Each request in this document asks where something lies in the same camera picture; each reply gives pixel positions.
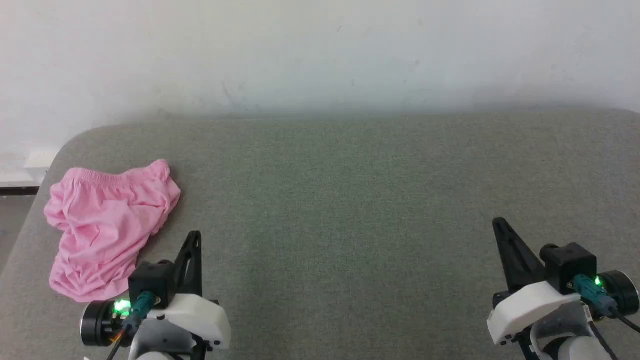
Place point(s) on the pink shorts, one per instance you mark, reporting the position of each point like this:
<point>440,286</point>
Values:
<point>105,225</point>

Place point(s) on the grey-green fabric sofa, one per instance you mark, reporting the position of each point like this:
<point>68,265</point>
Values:
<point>350,210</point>

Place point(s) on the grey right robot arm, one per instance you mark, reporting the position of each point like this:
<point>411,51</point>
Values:
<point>622,292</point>

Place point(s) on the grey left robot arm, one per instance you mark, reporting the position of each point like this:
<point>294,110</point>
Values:
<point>97,322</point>

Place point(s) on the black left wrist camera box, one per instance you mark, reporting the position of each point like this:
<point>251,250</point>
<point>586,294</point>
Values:
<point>150,280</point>

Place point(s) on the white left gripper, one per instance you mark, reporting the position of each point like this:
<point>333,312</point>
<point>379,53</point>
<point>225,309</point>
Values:
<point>200,315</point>

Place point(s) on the dark baseboard strip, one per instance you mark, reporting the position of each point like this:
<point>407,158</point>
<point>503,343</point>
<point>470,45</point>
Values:
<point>19,190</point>

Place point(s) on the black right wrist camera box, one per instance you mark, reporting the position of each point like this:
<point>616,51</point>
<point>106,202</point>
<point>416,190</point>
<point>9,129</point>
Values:
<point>570,262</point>

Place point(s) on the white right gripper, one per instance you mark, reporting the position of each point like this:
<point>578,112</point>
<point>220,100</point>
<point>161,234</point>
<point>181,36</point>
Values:
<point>525,307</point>

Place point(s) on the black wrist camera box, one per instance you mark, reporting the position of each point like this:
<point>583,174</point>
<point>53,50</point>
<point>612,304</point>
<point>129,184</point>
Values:
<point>570,262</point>
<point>150,280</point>

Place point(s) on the white wall box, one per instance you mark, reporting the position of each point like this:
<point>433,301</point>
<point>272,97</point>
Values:
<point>41,159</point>

